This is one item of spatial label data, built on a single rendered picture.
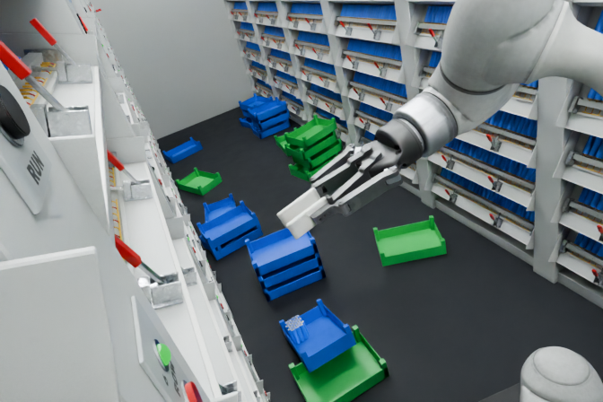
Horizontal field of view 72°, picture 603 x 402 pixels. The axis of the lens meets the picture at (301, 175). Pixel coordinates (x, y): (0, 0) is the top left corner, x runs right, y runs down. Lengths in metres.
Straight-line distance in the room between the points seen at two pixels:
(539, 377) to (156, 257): 0.84
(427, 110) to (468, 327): 1.25
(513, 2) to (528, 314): 1.45
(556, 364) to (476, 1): 0.80
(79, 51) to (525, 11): 0.65
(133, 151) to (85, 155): 0.64
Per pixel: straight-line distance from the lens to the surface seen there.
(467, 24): 0.56
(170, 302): 0.46
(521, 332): 1.79
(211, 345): 0.67
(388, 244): 2.14
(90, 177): 0.20
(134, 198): 0.69
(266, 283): 1.97
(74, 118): 0.37
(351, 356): 1.74
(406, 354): 1.72
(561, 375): 1.09
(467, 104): 0.66
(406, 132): 0.63
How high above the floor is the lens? 1.40
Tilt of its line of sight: 29 degrees down
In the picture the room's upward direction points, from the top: 17 degrees counter-clockwise
